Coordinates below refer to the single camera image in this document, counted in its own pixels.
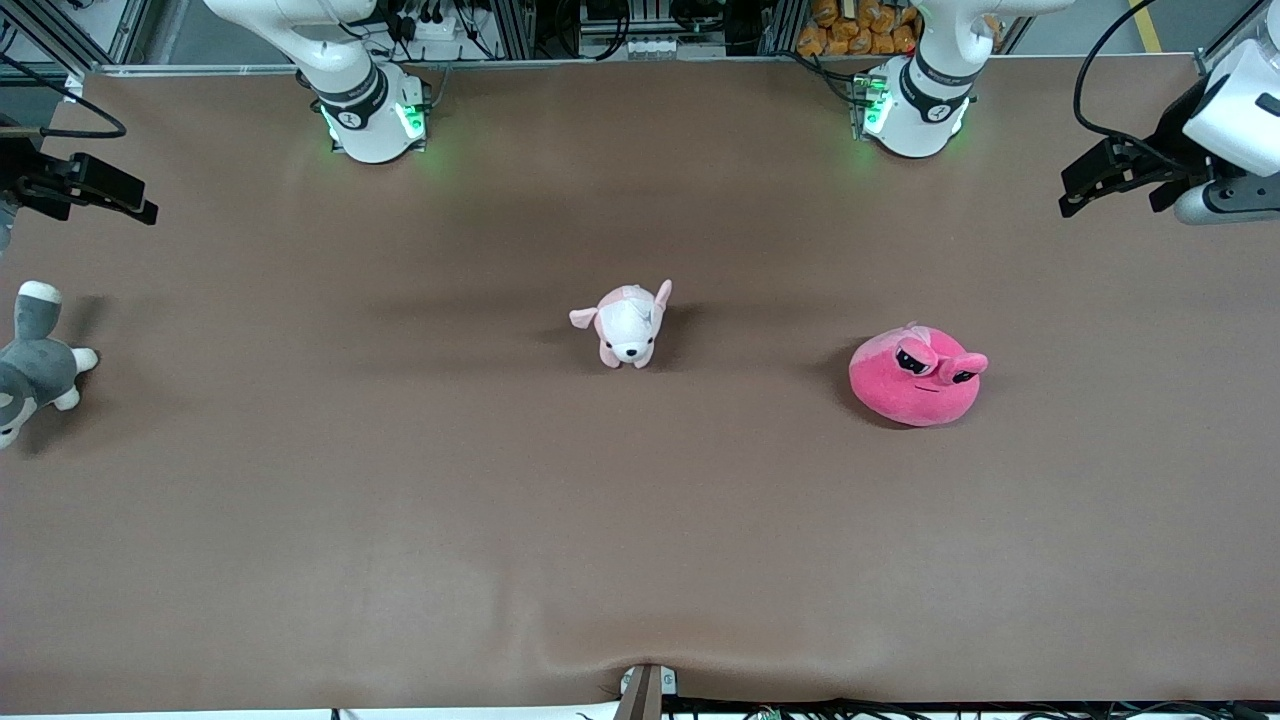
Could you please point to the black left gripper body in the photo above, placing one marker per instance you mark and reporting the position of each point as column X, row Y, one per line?
column 1173, row 137

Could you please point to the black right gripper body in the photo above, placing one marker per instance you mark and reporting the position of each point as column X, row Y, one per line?
column 22, row 177

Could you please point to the pink round plush toy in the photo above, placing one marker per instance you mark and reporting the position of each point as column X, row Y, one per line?
column 915, row 395

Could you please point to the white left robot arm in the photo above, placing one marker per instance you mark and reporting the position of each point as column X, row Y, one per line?
column 920, row 120

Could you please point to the grey white husky plush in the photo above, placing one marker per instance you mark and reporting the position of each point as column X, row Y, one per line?
column 40, row 370

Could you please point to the orange plush pile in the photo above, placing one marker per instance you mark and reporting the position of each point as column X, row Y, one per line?
column 850, row 35

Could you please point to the white power strip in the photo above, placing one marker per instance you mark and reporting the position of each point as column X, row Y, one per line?
column 440, row 28

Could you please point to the white terminal strip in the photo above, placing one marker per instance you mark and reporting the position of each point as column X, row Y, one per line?
column 660, row 46

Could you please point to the pale pink dog plush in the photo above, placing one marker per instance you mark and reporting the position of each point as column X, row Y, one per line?
column 625, row 325

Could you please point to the brown table cover mat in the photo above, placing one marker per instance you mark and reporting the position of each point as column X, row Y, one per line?
column 640, row 520

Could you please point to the silver aluminium frame profile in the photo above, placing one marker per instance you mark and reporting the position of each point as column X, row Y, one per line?
column 1225, row 50
column 40, row 35

